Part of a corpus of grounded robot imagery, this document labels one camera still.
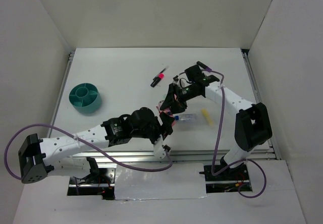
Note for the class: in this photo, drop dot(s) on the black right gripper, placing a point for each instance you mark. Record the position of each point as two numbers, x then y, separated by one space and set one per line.
169 100

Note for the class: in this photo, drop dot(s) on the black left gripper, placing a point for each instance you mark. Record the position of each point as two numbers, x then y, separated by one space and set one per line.
164 129

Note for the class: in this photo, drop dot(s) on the pink black highlighter marker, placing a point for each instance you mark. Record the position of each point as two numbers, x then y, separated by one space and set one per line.
157 79

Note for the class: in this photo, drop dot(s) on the purple black highlighter marker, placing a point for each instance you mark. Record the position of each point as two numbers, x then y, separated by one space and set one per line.
205 67

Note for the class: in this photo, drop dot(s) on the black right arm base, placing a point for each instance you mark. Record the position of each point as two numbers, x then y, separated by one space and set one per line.
239 173

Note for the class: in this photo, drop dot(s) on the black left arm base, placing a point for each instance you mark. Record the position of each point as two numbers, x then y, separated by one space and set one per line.
97 175

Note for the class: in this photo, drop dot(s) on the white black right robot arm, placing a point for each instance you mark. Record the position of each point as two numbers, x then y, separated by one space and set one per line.
252 123

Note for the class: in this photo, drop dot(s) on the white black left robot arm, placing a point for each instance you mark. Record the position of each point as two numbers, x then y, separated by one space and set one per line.
38 156

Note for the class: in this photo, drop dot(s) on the black thin pen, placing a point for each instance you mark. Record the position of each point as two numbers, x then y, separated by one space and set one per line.
163 70

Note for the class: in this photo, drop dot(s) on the yellow highlighter marker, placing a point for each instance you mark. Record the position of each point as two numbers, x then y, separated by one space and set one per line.
207 117

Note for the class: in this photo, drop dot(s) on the teal round desk organizer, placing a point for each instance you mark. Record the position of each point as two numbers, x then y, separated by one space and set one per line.
85 98

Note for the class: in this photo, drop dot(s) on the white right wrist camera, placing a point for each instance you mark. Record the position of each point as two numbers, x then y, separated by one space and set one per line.
180 82

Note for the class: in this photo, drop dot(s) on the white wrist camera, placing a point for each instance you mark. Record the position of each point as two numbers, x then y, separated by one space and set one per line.
180 82
160 148

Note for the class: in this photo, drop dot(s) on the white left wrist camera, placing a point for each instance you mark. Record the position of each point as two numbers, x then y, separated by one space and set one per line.
160 148

